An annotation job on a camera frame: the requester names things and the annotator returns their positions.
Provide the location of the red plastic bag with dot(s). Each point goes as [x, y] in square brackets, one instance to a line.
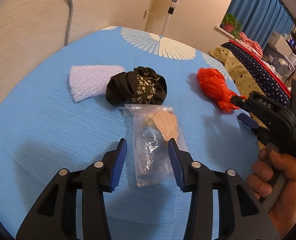
[212, 85]

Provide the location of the black floral scrunchie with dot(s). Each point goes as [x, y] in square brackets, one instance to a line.
[120, 87]

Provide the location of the clear storage bin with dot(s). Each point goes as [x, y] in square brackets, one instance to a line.
[282, 63]

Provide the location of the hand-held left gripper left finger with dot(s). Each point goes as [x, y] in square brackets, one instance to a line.
[120, 160]

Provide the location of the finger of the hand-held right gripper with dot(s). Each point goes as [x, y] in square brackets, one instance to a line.
[241, 102]
[246, 119]

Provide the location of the clear plastic bag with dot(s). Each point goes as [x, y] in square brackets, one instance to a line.
[150, 155]

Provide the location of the blue curtain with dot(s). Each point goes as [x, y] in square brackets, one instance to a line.
[257, 10]

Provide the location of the star-print blanket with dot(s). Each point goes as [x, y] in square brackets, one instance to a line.
[247, 70]

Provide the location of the potted green plant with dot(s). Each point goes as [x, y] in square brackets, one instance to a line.
[230, 22]

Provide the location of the white bubble wrap sheet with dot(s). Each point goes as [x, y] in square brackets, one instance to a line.
[88, 82]

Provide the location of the person's right hand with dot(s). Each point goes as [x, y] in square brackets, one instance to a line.
[285, 180]

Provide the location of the white wall outlet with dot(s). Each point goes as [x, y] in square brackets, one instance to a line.
[145, 14]

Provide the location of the pink clothing pile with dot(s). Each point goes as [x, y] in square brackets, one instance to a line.
[251, 43]

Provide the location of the white standing fan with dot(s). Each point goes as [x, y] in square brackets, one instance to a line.
[174, 0]

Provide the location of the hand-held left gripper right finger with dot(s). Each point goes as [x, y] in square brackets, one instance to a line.
[174, 160]

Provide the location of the cardboard box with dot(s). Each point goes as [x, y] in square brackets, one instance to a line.
[280, 42]

